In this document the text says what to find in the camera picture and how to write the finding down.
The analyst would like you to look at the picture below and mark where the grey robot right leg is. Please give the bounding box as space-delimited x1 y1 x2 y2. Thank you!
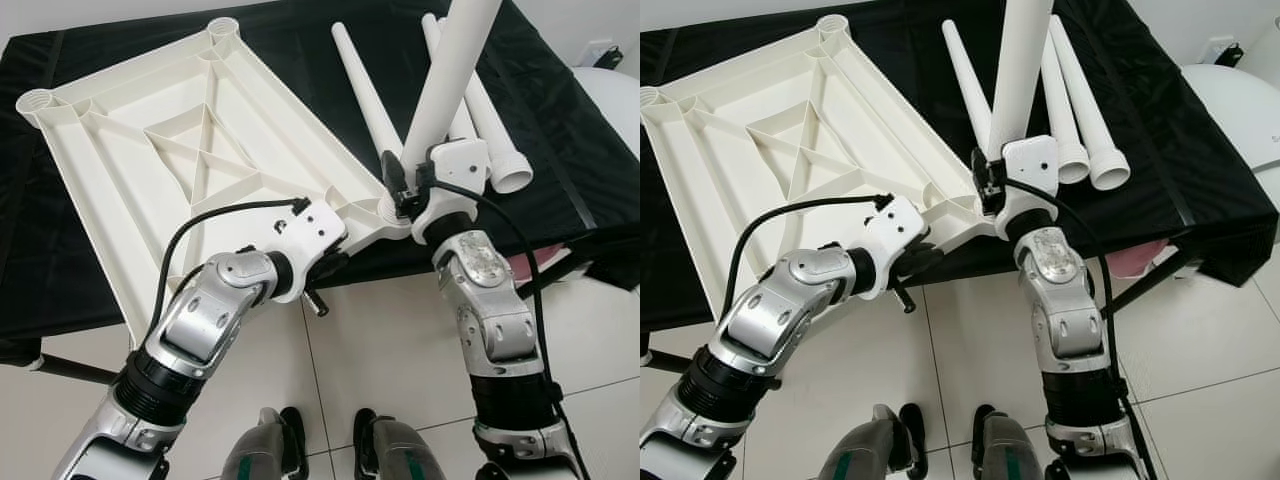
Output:
972 405 1051 480
355 410 446 480

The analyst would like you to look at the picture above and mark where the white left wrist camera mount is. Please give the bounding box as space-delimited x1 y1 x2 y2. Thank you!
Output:
858 195 926 299
262 198 348 301

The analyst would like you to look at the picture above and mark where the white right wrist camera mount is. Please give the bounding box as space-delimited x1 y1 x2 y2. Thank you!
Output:
995 135 1059 241
410 138 493 244

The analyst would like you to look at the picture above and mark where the black tablecloth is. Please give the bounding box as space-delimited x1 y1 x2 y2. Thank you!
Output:
0 0 641 366
640 0 1280 346

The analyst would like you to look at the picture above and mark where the white round appliance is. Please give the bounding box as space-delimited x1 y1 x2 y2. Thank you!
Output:
570 65 641 156
1180 62 1280 171

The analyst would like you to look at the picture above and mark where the white plastic table top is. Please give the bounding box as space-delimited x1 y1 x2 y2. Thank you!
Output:
18 17 413 346
640 14 1001 321

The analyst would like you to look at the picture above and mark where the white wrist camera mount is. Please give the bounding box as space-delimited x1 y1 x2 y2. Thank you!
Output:
410 138 493 244
858 195 926 299
995 135 1059 241
262 198 348 301

